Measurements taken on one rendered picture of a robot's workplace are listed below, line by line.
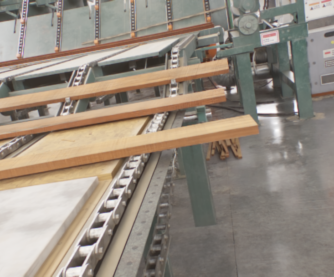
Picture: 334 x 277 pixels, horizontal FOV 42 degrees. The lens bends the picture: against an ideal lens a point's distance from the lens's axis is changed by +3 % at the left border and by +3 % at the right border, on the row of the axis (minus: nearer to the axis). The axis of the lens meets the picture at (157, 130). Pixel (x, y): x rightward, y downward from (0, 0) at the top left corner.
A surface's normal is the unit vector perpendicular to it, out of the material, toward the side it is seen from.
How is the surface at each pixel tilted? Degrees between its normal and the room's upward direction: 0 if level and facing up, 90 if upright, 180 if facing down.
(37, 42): 46
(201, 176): 90
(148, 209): 0
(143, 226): 0
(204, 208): 90
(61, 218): 0
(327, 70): 90
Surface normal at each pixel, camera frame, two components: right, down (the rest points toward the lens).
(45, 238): -0.19, -0.95
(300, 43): -0.13, 0.25
